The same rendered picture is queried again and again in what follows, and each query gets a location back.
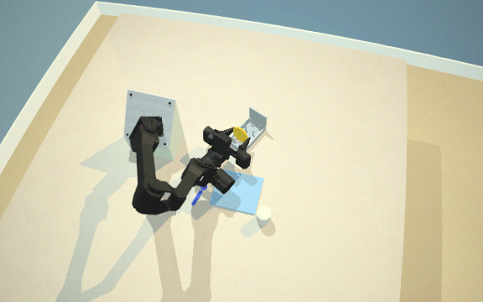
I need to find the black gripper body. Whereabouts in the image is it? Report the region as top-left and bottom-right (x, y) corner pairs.
(203, 126), (251, 169)

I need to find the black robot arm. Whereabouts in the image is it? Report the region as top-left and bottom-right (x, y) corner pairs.
(129, 116), (236, 215)

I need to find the light blue square mat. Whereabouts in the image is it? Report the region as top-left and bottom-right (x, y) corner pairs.
(209, 169), (264, 215)

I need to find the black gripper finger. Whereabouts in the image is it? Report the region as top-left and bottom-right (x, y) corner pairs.
(238, 137), (251, 151)
(214, 127), (234, 136)

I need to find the yellow plate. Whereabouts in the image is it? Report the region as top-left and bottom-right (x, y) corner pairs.
(233, 127), (248, 143)

